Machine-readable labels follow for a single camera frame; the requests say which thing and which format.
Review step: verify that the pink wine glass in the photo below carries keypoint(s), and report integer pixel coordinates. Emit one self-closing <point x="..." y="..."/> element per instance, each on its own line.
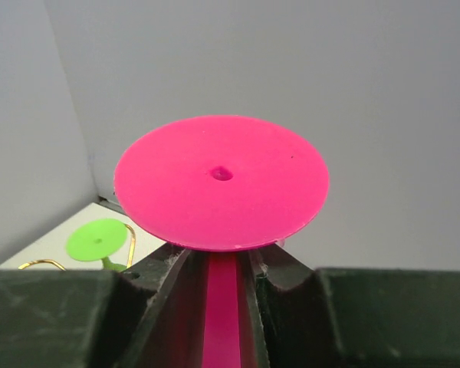
<point x="219" y="187"/>

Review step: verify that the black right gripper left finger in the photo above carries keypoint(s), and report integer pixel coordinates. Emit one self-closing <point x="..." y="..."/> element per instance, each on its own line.
<point x="80" y="314"/>

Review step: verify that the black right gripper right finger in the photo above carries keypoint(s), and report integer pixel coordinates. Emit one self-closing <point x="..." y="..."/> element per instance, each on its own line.
<point x="295" y="316"/>

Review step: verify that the green wine glass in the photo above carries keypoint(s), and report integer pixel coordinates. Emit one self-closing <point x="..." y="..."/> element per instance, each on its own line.
<point x="97" y="241"/>

